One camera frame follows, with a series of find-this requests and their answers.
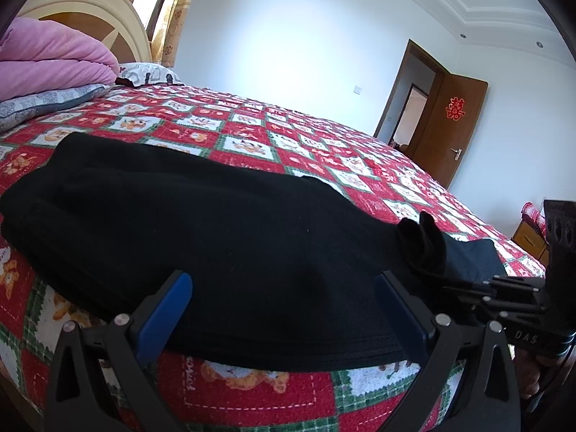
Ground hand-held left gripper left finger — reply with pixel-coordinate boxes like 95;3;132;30
44;270;194;432

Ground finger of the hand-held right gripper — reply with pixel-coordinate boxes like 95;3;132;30
450;296;547;320
441;276;546;295

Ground folded pink quilt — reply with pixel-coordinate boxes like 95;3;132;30
0;17;122;102

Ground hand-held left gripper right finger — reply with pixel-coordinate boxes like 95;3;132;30
374;271;523;432

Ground brown door frame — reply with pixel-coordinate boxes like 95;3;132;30
373;39;451;150

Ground red paper door decoration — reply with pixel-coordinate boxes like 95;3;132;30
445;96;467;120

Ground red printed checked bedsheet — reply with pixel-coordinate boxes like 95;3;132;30
0;83;548;432

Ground narrow yellow curtain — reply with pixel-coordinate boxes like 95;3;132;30
151;0;204;69

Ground black pants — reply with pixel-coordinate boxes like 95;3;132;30
0;132;510;373

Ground person's right hand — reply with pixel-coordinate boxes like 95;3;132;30
512;346;549;400

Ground white patterned pillow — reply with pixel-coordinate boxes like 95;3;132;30
114;62;184;87

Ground brown wooden door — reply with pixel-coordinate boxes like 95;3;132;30
410;74;489;190

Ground wooden cabinet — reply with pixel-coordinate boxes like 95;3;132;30
510;218;548;262

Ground red checked cloth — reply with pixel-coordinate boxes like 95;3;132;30
521;201;548;240

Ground grey patterned pillow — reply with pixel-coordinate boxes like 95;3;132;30
0;82;114;134

